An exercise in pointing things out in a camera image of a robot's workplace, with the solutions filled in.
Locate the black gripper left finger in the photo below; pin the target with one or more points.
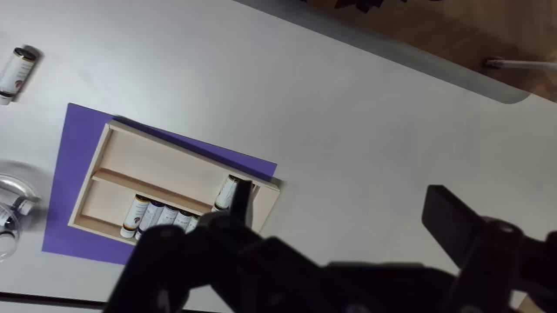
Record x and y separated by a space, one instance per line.
192 266

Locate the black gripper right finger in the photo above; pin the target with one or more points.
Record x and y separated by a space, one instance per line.
494 254

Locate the clear round container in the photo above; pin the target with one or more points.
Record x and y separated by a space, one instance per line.
15 174

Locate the small white bottle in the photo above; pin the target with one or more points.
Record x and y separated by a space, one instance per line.
184 219
168 215
151 217
194 222

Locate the small bottle brown cap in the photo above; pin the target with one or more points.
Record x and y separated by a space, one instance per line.
135 212

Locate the small bottle dark cap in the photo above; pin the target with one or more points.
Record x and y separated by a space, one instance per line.
225 193

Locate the light wooden tray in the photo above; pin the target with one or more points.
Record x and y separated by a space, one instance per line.
151 161

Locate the purple paper mat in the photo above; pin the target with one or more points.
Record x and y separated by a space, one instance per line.
71 174

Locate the white chair leg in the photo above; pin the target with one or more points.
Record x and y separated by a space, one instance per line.
523 62

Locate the white label bottle dark cap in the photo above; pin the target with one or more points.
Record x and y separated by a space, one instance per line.
17 69

